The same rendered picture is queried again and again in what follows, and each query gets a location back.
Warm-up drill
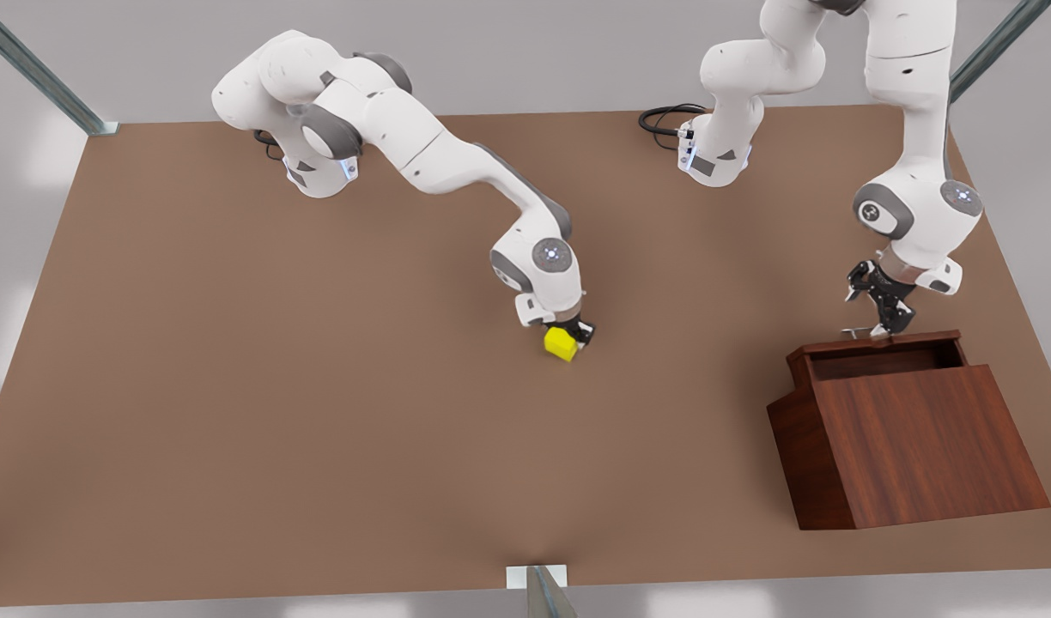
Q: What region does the yellow cube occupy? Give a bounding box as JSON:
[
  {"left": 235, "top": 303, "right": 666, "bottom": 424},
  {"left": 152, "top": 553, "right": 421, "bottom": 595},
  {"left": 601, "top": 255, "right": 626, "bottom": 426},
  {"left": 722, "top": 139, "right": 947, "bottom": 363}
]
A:
[{"left": 544, "top": 326, "right": 580, "bottom": 363}]

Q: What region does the brown wooden drawer with handle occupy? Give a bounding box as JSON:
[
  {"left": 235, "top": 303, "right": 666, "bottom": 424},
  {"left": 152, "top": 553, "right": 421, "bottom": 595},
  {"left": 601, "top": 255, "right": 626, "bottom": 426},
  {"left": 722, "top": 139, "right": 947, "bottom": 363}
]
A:
[{"left": 787, "top": 327, "right": 967, "bottom": 389}]

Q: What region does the brown wooden cabinet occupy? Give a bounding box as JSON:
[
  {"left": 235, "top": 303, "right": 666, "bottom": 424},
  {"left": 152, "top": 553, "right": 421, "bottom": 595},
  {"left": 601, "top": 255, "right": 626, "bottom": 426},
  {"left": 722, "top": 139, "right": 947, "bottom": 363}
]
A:
[{"left": 767, "top": 364, "right": 1051, "bottom": 531}]

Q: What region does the silver frame post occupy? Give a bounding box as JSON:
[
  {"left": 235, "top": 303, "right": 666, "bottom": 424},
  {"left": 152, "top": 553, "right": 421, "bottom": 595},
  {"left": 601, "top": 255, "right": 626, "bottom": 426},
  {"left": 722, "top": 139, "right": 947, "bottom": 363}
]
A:
[
  {"left": 0, "top": 0, "right": 120, "bottom": 137},
  {"left": 506, "top": 564, "right": 579, "bottom": 618},
  {"left": 949, "top": 0, "right": 1051, "bottom": 105}
]

